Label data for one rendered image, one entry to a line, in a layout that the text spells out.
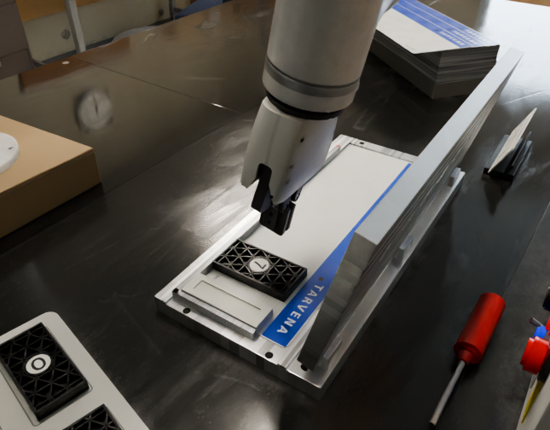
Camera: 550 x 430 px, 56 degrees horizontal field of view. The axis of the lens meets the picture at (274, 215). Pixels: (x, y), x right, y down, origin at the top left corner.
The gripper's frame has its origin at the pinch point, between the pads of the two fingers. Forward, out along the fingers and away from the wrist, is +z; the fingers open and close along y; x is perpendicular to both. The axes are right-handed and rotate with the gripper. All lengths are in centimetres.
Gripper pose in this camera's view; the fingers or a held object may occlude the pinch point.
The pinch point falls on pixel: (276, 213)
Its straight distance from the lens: 57.3
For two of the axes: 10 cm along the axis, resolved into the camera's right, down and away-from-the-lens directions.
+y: -5.5, 5.0, -6.7
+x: 8.2, 4.9, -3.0
